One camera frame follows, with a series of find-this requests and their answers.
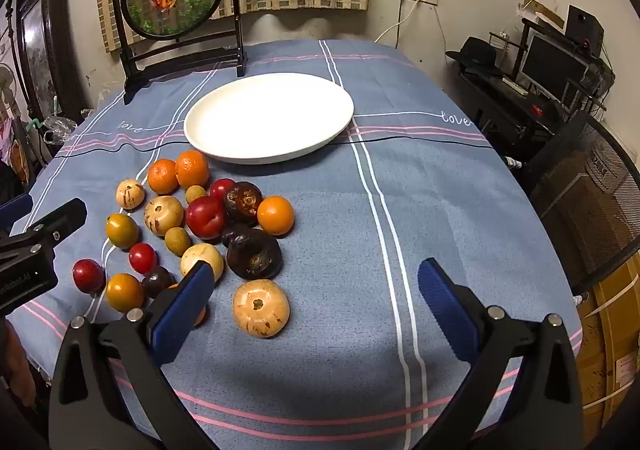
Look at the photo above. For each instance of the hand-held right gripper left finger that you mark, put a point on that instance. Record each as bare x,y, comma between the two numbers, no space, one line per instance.
185,310

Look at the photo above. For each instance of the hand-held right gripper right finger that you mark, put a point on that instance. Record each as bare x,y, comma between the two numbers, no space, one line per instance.
445,305

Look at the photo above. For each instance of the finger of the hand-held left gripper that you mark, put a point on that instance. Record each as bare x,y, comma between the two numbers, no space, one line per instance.
15,210
62,220

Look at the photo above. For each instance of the dark purple plum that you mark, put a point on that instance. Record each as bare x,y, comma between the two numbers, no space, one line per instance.
157,281
231,235

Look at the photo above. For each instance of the beige speckled pear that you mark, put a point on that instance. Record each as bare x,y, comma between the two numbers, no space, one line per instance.
197,252
163,215
261,307
130,193

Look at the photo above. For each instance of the small dark red plum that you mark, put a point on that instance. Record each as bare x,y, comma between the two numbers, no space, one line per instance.
88,276

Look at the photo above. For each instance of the yellow-orange tomato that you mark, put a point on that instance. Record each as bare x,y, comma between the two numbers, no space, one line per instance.
124,292

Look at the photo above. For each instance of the red cherry tomato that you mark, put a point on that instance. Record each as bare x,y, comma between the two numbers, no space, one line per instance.
142,258

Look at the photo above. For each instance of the small yellow-green longan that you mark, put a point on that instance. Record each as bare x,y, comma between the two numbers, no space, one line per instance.
195,193
177,241

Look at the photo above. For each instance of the dark brown water chestnut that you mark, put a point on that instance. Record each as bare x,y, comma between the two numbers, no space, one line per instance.
252,255
243,201

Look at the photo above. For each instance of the large red plum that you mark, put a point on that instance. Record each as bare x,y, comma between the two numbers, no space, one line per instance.
205,217

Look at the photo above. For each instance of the white plate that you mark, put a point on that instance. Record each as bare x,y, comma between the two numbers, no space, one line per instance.
270,114

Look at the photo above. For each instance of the person's left hand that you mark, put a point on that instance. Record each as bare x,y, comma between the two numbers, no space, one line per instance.
15,360

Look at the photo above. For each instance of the dark cloth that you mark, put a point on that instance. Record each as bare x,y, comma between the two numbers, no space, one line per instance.
10,182

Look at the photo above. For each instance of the clear plastic bag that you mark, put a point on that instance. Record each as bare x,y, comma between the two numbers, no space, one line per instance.
62,127

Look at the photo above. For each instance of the electric fan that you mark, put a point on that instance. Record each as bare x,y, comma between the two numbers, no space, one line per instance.
7,84

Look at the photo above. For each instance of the blue striped tablecloth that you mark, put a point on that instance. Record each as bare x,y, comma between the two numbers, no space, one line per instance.
325,240

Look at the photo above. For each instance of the dark wooden framed picture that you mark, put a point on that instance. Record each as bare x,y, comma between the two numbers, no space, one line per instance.
40,54

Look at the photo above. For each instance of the cardboard box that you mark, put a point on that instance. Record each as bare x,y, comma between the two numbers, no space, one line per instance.
615,355

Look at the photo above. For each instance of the black mesh office chair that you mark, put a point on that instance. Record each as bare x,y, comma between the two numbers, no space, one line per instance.
590,200

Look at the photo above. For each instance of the black shelf with electronics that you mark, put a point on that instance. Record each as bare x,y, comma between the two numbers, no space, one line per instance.
500,104

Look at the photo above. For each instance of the round goldfish screen black stand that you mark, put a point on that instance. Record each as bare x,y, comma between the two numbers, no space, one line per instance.
170,19

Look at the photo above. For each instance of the black hat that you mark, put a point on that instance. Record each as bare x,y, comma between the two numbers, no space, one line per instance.
477,54

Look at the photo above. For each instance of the computer monitor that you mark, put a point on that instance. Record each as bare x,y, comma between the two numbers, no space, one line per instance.
550,62

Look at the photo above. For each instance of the black speaker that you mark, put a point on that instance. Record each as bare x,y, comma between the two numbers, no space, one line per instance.
582,27

